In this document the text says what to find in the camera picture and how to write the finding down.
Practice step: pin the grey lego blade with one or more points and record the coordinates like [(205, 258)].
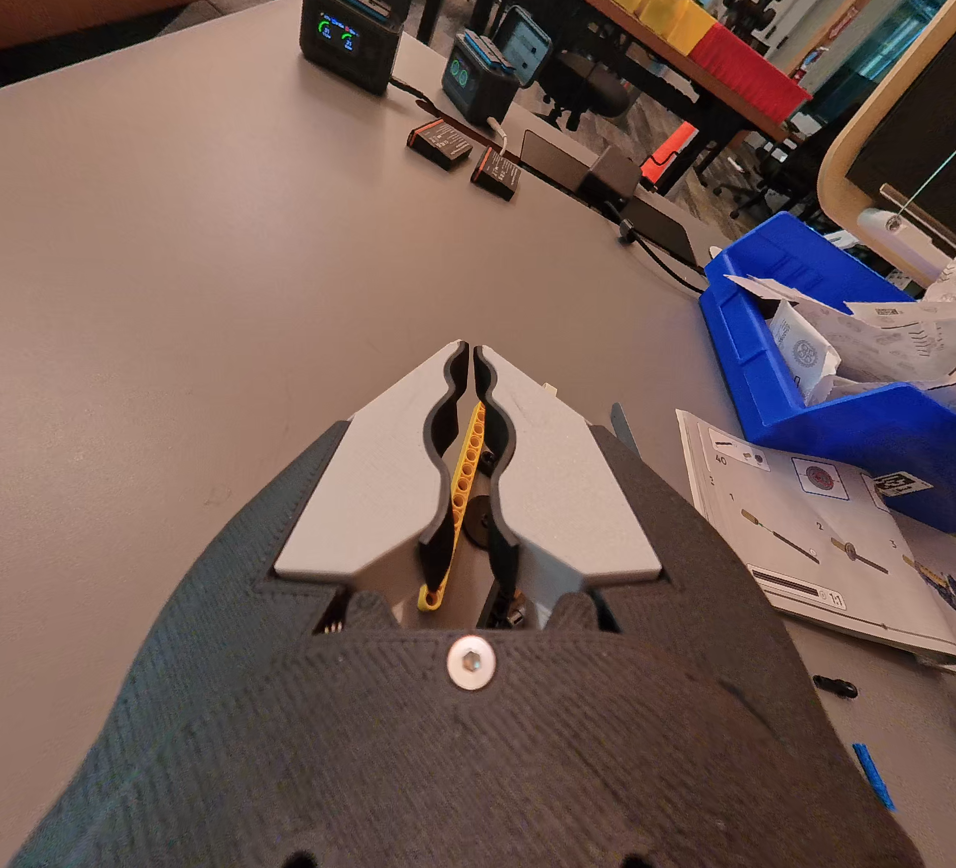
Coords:
[(620, 423)]

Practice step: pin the large black battery charger case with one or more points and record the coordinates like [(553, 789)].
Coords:
[(343, 54)]

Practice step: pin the black office chair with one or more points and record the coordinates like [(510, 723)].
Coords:
[(590, 87)]

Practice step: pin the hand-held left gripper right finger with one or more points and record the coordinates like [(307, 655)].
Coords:
[(575, 502)]

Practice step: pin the black camera battery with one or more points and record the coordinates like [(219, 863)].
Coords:
[(441, 145), (497, 175)]

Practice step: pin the dark grey desk flap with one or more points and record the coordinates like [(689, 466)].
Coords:
[(553, 155), (665, 229)]

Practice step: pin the small black battery charger case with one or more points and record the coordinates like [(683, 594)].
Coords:
[(478, 87)]

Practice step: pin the blue lego piece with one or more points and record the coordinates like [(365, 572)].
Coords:
[(872, 775)]

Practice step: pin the dark partition with wooden frame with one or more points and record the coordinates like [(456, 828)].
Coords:
[(911, 136)]

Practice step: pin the blue storage bin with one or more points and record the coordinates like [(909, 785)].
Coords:
[(844, 427)]

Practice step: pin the crumpled white paper bags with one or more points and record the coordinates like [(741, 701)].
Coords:
[(814, 352)]

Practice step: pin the black lego pin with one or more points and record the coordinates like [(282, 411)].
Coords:
[(834, 686)]

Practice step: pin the black lego disc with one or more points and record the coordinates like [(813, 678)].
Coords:
[(476, 526)]

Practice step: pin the wide red bin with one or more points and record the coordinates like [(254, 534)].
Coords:
[(747, 76)]

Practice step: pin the lego instruction booklet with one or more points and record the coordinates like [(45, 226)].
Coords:
[(784, 562)]

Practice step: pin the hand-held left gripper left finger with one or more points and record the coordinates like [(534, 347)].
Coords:
[(351, 502)]

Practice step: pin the red orange object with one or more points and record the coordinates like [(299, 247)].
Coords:
[(668, 155)]

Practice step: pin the black power adapter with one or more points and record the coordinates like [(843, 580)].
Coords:
[(609, 173)]

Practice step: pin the long yellow lego beam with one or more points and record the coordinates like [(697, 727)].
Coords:
[(464, 479)]

